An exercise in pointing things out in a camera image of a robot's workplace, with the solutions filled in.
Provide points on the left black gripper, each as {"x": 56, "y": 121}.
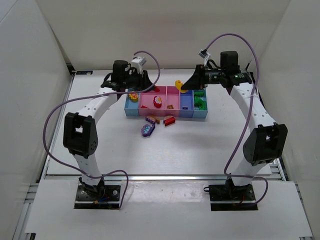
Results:
{"x": 144, "y": 81}

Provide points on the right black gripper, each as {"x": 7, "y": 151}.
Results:
{"x": 201, "y": 76}

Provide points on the yellow pineapple lego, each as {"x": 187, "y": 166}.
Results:
{"x": 134, "y": 97}

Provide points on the green lego brick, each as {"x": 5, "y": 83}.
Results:
{"x": 198, "y": 100}

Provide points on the red heart lego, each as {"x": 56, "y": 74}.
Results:
{"x": 157, "y": 101}

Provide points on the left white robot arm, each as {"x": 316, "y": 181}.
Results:
{"x": 80, "y": 135}

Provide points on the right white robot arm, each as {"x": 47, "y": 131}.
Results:
{"x": 267, "y": 138}

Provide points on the dark blue bin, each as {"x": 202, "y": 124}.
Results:
{"x": 186, "y": 101}

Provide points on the large pink bin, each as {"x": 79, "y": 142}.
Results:
{"x": 146, "y": 99}

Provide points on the small pink bin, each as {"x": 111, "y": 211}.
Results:
{"x": 172, "y": 98}

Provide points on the light blue left bin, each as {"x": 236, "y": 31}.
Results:
{"x": 131, "y": 108}

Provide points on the light blue bin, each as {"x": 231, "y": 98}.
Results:
{"x": 131, "y": 108}
{"x": 201, "y": 114}

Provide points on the light blue right bin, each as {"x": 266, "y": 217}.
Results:
{"x": 201, "y": 114}

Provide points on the purple brown lego piece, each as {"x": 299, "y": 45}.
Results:
{"x": 152, "y": 119}

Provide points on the red lego brick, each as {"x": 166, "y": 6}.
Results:
{"x": 169, "y": 120}

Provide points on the purple flower lego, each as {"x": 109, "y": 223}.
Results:
{"x": 147, "y": 130}

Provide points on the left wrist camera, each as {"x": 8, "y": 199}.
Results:
{"x": 137, "y": 63}

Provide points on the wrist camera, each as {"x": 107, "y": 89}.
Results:
{"x": 137, "y": 63}
{"x": 205, "y": 55}

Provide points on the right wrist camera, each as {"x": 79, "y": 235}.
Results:
{"x": 205, "y": 55}

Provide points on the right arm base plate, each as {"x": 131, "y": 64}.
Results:
{"x": 224, "y": 198}

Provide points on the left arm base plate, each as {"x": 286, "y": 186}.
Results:
{"x": 107, "y": 198}

